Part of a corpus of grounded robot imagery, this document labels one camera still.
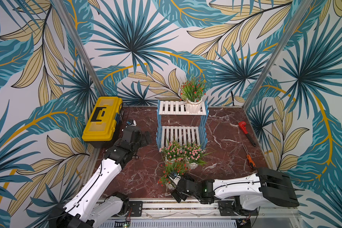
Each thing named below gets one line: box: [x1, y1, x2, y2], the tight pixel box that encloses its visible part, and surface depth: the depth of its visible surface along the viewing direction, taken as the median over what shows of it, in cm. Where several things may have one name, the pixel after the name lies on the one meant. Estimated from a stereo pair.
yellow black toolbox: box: [81, 96, 124, 149], surface depth 90 cm
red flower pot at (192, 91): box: [179, 76, 207, 114], surface depth 77 cm
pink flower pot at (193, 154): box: [181, 141, 217, 170], surface depth 80 cm
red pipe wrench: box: [237, 121, 257, 147], surface depth 108 cm
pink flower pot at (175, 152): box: [158, 140, 186, 163], surface depth 80 cm
